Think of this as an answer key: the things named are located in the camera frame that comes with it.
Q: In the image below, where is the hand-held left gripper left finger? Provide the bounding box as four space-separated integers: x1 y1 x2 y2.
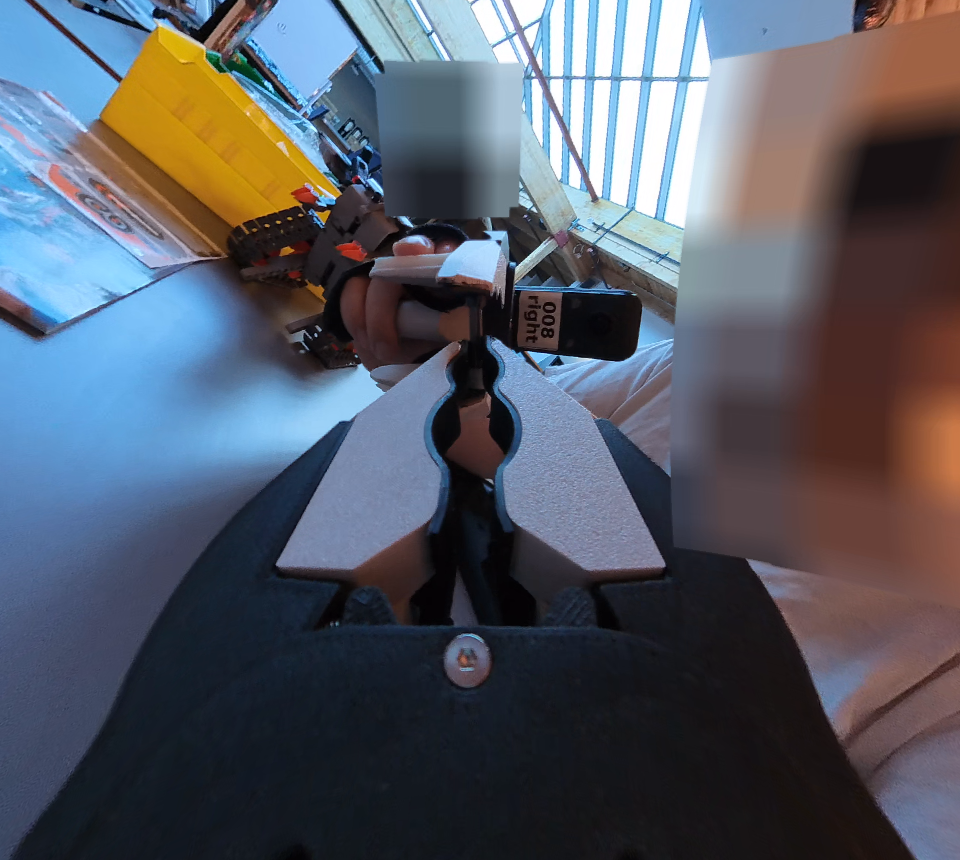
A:
274 341 474 627

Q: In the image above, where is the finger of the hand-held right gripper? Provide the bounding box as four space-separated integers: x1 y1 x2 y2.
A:
369 239 519 302
396 299 471 345

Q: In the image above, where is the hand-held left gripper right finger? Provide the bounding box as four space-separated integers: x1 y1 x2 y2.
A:
483 339 669 627

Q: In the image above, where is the dark grey toy axle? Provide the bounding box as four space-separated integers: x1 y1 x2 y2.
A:
463 293 486 396

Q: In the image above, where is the person's right hand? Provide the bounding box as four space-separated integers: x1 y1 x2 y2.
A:
339 234 457 372

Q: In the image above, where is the tracked toy robot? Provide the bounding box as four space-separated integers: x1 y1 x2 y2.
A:
227 183 406 291

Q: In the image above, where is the yellow plastic bin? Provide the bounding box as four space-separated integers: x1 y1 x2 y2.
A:
99 26 342 231

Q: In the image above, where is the skylight window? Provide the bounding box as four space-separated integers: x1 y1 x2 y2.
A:
352 0 714 231

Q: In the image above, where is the orange car booklet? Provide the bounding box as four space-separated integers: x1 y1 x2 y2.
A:
0 80 226 270

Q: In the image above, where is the colourful standing box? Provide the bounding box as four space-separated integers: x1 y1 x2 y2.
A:
202 0 279 54

